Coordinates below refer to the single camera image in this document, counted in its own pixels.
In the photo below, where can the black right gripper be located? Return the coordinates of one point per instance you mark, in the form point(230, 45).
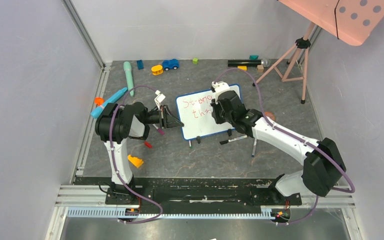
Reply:
point(217, 110)

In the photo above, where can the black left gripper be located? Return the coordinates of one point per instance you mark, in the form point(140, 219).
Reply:
point(170, 120)

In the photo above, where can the blue framed whiteboard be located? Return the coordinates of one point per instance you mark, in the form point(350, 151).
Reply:
point(195, 112)

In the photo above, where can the red marker cap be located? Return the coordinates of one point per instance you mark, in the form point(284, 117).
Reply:
point(148, 144)

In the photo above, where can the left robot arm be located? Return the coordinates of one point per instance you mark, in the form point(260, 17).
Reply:
point(115, 126)

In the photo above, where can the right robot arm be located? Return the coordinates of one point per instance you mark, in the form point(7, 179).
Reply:
point(322, 164)

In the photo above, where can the purple cap marker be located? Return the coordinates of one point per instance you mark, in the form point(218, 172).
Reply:
point(158, 129)

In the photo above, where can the black cap marker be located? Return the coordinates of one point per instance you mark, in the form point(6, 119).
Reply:
point(233, 139)

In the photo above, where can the orange window toy block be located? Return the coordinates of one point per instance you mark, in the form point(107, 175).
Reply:
point(270, 115)

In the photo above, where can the blue cap marker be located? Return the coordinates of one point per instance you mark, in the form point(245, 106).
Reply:
point(254, 148)

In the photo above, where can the yellow small block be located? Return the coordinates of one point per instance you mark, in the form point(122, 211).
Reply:
point(244, 68)

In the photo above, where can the black tube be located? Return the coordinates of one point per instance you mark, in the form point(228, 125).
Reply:
point(244, 62)

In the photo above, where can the wooden cube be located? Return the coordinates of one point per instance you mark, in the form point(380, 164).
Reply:
point(260, 68)

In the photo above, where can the yellow toy block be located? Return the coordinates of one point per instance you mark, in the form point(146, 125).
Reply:
point(135, 161)

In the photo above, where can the yellow oval toy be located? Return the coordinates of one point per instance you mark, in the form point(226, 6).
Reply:
point(157, 70)

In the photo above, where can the teal block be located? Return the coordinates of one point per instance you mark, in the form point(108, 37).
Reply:
point(253, 57)

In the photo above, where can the blue toy car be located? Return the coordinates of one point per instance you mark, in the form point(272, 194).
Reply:
point(172, 64)

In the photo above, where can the clear ball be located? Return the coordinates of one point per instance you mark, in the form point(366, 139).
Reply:
point(266, 62)

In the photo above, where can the green cube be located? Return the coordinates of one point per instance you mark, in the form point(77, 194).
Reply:
point(195, 61)

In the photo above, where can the dark blue block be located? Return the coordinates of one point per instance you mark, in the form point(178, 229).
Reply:
point(140, 65)

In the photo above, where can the large mint toy marker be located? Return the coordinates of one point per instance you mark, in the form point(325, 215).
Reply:
point(127, 67)

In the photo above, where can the orange toy piece left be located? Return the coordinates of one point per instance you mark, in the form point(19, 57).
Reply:
point(99, 101)

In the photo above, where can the large blue toy marker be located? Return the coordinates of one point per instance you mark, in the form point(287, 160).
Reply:
point(95, 113)

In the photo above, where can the pink tripod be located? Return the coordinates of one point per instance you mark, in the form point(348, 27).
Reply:
point(299, 56)

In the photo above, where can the pink perforated panel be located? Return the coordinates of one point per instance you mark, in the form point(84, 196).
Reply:
point(351, 21)

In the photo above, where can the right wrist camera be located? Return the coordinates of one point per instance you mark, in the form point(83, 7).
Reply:
point(218, 88)

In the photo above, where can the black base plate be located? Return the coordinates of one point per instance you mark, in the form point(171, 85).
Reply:
point(192, 196)

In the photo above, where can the aluminium rail frame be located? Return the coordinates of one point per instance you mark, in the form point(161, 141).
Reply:
point(60, 213)

